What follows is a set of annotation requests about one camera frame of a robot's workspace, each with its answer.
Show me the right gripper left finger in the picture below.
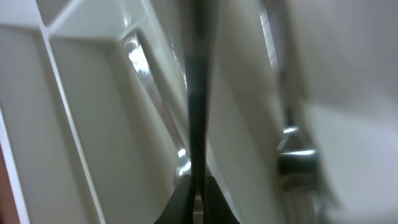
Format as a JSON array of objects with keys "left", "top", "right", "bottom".
[{"left": 154, "top": 175, "right": 195, "bottom": 224}]

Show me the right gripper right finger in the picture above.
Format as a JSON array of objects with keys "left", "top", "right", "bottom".
[{"left": 204, "top": 175, "right": 239, "bottom": 224}]

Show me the metal fork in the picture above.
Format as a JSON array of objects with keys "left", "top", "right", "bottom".
[{"left": 259, "top": 0, "right": 319, "bottom": 192}]

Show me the large metal spoon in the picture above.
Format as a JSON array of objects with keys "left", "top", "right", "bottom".
[
  {"left": 123, "top": 29, "right": 191, "bottom": 186},
  {"left": 178, "top": 0, "right": 220, "bottom": 197}
]

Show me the white plastic cutlery tray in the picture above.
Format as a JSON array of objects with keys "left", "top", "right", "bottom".
[{"left": 1, "top": 1, "right": 397, "bottom": 223}]

